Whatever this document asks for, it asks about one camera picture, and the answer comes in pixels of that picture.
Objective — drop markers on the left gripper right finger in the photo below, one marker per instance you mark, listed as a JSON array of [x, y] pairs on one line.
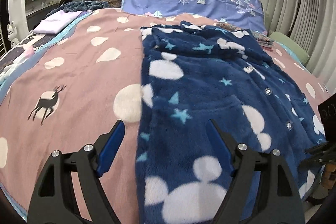
[[277, 198]]

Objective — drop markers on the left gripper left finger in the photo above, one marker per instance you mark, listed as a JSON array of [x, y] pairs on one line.
[[68, 189]]

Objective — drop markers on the navy fleece star pajama top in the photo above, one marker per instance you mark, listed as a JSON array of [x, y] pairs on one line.
[[191, 74]]

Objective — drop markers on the green pillow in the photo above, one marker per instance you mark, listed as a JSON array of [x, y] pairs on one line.
[[301, 54]]

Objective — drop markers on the pink polka dot bedspread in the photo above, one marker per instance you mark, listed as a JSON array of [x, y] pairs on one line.
[[77, 90]]

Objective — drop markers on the floral folded garment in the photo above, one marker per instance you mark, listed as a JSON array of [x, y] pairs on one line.
[[262, 39]]

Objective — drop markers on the beige pleated curtain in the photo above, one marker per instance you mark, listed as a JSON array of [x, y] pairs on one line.
[[314, 32]]

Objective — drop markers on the blue tree print pillow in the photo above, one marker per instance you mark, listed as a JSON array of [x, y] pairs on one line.
[[242, 13]]

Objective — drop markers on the lavender folded cloth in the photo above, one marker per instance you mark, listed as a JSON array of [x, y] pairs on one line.
[[56, 22]]

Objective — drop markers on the teal crumpled blanket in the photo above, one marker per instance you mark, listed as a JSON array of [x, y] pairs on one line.
[[80, 6]]

